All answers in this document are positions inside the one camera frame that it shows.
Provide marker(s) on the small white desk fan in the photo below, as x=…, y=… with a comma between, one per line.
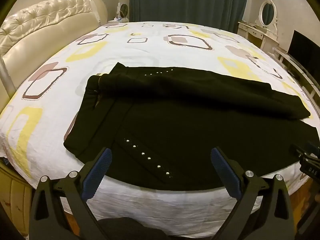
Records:
x=122, y=11

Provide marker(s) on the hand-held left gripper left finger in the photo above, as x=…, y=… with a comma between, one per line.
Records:
x=98, y=172

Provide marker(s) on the cream dressing table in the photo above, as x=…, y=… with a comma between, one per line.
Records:
x=260, y=36

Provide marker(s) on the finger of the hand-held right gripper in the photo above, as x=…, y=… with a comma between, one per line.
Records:
x=298, y=149

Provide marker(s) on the white oval mirror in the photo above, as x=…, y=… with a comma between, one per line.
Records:
x=268, y=11

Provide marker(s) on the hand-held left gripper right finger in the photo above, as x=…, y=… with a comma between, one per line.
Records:
x=225, y=172

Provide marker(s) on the person's dark clothing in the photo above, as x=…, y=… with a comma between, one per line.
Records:
x=130, y=230

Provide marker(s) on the cream bed base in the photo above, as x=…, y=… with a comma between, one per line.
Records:
x=15, y=195

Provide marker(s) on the black studded pants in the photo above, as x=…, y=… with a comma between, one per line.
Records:
x=175, y=117

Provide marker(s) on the cream television stand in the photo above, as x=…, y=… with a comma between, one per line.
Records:
x=295, y=66

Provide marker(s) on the cream tufted headboard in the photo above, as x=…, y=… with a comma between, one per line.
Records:
x=50, y=22

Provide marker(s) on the dark teal curtain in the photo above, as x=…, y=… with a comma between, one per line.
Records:
x=187, y=0

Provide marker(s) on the white patterned bed sheet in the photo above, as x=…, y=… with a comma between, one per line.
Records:
x=150, y=45

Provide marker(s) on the black television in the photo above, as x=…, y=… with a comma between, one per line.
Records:
x=305, y=50

